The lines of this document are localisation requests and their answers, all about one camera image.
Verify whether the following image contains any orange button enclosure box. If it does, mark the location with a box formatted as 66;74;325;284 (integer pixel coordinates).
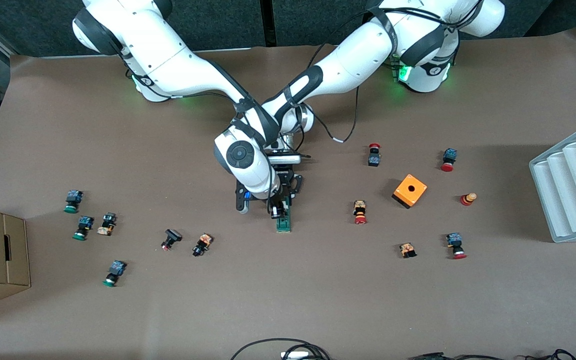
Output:
392;173;428;210

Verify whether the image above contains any black button orange block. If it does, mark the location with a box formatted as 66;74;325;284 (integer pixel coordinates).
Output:
192;233;214;258

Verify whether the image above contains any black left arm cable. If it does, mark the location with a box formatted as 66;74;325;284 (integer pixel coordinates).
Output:
308;42;364;146

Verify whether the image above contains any black panel divider post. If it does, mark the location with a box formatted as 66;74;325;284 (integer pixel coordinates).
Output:
259;0;279;48

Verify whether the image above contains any black looped cable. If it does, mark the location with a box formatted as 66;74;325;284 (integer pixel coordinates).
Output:
230;338;331;360

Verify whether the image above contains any green push button blue block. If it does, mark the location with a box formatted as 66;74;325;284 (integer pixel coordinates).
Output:
72;215;95;241
102;260;128;288
64;189;84;214

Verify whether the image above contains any beige contact block switch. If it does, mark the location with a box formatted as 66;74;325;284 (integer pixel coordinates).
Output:
96;212;117;237

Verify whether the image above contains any thin black curled cable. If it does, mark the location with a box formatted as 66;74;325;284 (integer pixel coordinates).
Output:
525;349;576;360

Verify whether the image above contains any white ridged tray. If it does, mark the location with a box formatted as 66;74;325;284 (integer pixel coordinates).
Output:
528;119;576;244

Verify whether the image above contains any brown paper table cover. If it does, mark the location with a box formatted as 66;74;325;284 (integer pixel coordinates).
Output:
0;27;576;360

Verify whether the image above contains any black cable with connector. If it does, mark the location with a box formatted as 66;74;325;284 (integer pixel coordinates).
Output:
408;352;494;360

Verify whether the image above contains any black push button red tip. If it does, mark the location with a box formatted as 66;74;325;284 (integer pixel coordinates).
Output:
160;228;183;251

